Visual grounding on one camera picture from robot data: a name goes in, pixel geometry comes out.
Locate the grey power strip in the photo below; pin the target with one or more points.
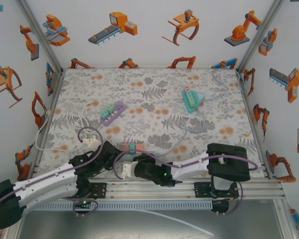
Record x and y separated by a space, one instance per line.
145 151

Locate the dark teal plug block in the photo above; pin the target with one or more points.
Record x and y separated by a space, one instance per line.
132 147

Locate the purple power strip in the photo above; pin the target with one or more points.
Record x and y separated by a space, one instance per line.
114 115

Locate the mint teal plug block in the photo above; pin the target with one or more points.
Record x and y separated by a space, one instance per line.
104 114

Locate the green plug block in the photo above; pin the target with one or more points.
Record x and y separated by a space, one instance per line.
110 108
191 101

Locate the teal triangular power strip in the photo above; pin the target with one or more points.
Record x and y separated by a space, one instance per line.
193 105

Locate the light teal plug block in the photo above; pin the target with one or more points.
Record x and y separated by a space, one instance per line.
189 94

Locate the small pink plug block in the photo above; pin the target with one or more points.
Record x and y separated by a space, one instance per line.
187 88

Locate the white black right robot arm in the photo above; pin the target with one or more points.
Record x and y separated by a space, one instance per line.
226 161

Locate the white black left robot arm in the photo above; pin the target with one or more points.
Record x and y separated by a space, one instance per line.
47 183

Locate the black controller board green light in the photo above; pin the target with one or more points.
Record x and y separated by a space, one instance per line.
83 203

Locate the black controller box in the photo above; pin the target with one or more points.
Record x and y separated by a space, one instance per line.
220 206

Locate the floral patterned tablecloth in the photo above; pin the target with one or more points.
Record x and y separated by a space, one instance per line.
164 82

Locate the aluminium side rail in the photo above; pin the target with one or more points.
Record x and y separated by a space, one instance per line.
48 119
253 124

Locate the aluminium front frame leg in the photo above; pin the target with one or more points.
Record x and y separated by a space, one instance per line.
13 233
286 219

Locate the aluminium corner post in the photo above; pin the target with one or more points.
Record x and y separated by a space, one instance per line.
261 32
38 31

